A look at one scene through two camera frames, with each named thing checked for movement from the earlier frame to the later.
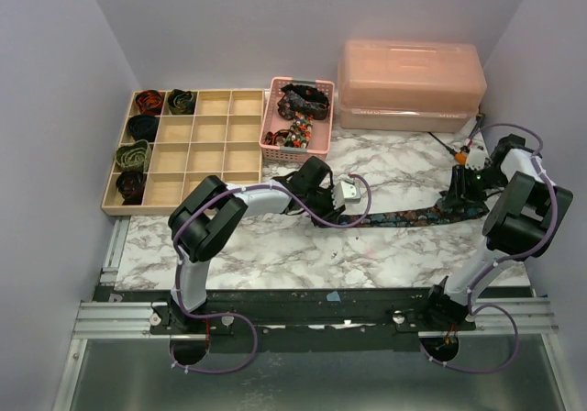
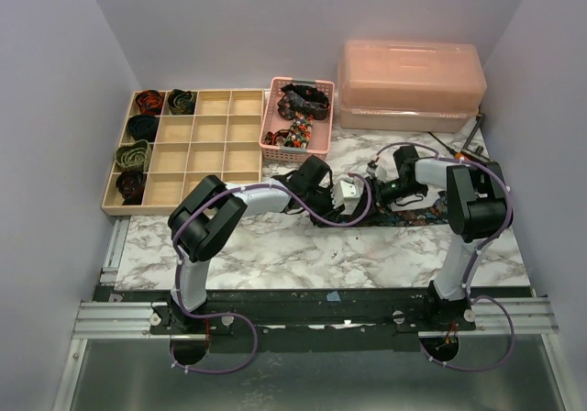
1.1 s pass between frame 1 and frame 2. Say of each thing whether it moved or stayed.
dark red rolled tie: stayed
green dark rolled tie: stayed
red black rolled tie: stayed
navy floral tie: moved
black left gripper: stayed
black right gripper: moved
